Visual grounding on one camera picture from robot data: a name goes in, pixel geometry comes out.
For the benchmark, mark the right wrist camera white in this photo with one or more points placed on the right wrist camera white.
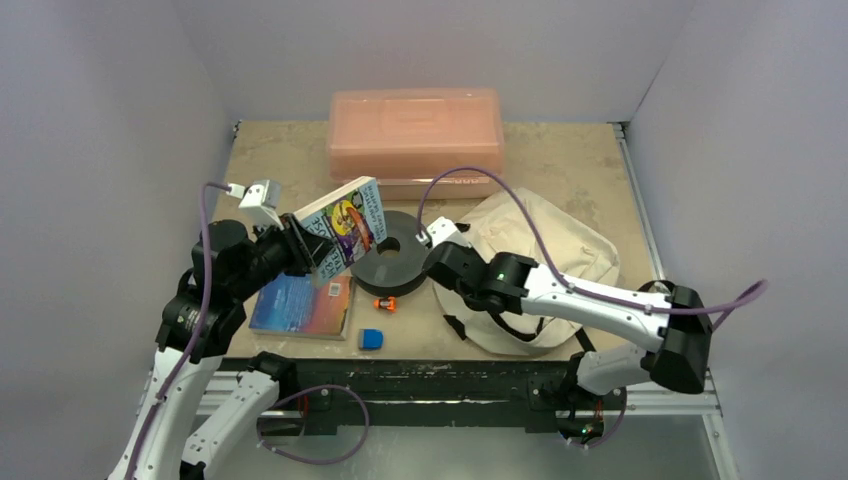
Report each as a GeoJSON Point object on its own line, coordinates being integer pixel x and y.
{"type": "Point", "coordinates": [443, 230]}

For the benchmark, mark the cream canvas backpack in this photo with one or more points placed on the cream canvas backpack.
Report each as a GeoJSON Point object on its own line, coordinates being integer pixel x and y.
{"type": "Point", "coordinates": [526, 224]}

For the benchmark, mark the orange cover book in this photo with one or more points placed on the orange cover book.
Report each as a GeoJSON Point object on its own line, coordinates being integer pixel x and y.
{"type": "Point", "coordinates": [293, 306]}

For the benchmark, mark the aluminium rail right side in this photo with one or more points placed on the aluminium rail right side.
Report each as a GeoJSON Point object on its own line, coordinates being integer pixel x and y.
{"type": "Point", "coordinates": [648, 399]}

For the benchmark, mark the blue eraser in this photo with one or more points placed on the blue eraser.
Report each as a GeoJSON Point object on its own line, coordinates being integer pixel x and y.
{"type": "Point", "coordinates": [370, 339]}

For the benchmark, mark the small orange toy car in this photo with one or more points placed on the small orange toy car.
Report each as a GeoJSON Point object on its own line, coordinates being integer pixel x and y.
{"type": "Point", "coordinates": [386, 303]}

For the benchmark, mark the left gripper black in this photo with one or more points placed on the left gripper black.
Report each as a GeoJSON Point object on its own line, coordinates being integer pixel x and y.
{"type": "Point", "coordinates": [317, 245]}

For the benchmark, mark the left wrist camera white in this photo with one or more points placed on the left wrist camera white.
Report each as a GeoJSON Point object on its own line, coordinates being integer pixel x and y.
{"type": "Point", "coordinates": [259, 201]}

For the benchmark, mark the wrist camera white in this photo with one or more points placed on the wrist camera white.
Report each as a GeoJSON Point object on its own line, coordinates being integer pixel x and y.
{"type": "Point", "coordinates": [443, 230]}
{"type": "Point", "coordinates": [259, 201]}

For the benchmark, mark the black filament spool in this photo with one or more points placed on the black filament spool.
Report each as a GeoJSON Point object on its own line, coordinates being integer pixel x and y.
{"type": "Point", "coordinates": [394, 267]}

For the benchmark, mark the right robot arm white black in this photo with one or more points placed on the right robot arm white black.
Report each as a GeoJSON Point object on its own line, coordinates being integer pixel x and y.
{"type": "Point", "coordinates": [667, 338]}

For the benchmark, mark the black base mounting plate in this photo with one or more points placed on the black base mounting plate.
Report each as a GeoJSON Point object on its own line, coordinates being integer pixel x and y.
{"type": "Point", "coordinates": [534, 396]}

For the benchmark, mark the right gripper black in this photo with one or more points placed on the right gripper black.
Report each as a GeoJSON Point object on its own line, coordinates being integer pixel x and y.
{"type": "Point", "coordinates": [436, 259]}

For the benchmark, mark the pink translucent storage box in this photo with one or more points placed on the pink translucent storage box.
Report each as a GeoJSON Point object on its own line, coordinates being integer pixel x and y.
{"type": "Point", "coordinates": [442, 142]}

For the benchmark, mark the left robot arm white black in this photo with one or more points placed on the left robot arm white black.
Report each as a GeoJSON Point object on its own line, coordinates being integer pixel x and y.
{"type": "Point", "coordinates": [197, 327]}

